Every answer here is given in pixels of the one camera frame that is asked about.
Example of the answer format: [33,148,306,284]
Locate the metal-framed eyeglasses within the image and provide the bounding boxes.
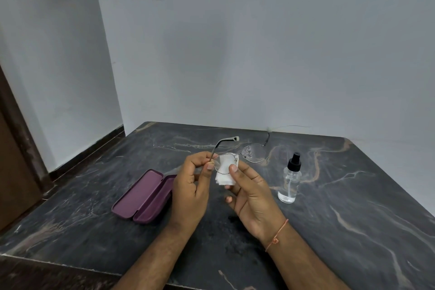
[209,131,271,175]

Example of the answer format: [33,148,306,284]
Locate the clear spray bottle black cap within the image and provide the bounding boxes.
[277,152,302,204]

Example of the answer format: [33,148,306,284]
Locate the orange thread wristband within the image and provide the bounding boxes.
[265,219,290,253]

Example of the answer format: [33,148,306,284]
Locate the person's right forearm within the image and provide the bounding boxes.
[266,222,351,290]

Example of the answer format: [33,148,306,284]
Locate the person's left forearm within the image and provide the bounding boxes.
[112,225,198,290]

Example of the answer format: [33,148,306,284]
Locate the purple glasses case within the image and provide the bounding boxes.
[111,169,177,225]

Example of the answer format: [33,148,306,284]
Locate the person's left hand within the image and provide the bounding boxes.
[168,151,218,232]

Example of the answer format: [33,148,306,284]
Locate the white cleaning cloth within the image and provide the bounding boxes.
[214,154,239,188]

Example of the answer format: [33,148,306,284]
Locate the brown wooden door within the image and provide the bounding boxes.
[0,65,53,231]

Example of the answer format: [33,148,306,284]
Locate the person's right hand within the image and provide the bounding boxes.
[225,163,290,245]

